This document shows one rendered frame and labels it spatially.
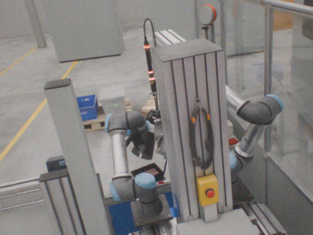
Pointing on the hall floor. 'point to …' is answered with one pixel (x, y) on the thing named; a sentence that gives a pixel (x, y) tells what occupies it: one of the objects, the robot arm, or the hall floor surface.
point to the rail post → (109, 220)
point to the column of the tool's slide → (210, 32)
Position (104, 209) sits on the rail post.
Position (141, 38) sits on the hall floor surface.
